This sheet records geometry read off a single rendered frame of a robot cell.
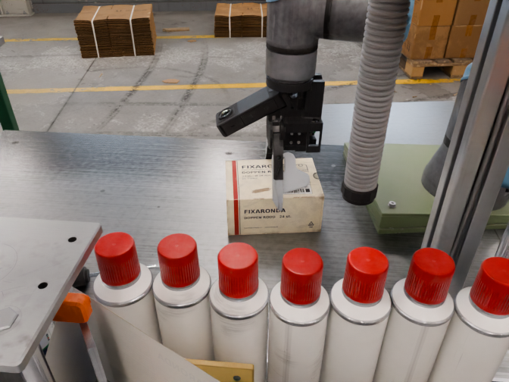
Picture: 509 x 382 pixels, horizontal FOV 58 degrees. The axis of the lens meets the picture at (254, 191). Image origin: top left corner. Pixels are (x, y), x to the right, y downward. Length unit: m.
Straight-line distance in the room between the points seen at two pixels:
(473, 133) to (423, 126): 0.72
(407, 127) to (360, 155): 0.76
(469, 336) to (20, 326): 0.33
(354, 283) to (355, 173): 0.11
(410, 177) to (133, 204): 0.53
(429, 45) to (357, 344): 3.57
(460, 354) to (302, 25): 0.43
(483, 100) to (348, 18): 0.24
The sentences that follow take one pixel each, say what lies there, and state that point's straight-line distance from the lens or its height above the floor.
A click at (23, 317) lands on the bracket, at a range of 0.28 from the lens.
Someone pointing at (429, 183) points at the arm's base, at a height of 0.88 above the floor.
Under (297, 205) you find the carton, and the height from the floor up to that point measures 0.89.
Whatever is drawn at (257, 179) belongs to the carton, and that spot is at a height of 0.90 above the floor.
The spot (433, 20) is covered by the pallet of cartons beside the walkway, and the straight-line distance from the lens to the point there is 3.85.
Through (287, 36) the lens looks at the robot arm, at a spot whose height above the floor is 1.16.
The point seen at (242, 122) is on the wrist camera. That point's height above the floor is 1.02.
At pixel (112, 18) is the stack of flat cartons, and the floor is 0.32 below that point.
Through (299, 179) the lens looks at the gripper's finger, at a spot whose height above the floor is 0.94.
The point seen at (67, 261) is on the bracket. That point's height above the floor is 1.14.
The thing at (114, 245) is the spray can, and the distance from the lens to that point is 0.40.
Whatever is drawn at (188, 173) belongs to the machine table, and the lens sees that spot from 0.95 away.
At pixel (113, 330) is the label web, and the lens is 0.39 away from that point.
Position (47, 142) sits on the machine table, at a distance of 1.15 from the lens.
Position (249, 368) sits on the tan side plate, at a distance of 0.42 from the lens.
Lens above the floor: 1.34
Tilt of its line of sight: 35 degrees down
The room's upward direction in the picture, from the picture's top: straight up
